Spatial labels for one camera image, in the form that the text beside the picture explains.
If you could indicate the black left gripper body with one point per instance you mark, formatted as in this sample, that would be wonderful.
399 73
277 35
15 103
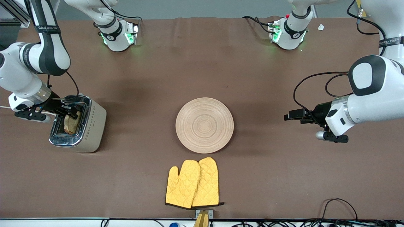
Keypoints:
321 112

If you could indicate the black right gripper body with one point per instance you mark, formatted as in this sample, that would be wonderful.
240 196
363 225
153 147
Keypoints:
54 104

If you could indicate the brown toast slice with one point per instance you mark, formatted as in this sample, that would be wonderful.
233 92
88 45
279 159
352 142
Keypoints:
71 126

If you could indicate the round light wooden plate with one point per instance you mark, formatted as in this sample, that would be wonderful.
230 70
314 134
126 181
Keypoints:
204 125

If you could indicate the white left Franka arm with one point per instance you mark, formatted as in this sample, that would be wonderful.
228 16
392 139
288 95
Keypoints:
378 94

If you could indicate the silver beige two-slot toaster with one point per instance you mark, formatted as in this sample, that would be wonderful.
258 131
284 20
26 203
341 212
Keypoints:
93 129

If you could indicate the small white paper scrap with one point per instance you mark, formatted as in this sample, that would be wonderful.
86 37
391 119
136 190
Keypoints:
321 27

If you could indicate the yellow quilted oven mitt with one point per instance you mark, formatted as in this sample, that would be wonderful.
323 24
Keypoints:
181 186
210 183

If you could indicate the aluminium frame profile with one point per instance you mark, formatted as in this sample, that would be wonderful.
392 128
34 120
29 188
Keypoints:
22 22

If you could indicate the metal wooden table bracket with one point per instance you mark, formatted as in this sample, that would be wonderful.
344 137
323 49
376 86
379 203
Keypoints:
203 217

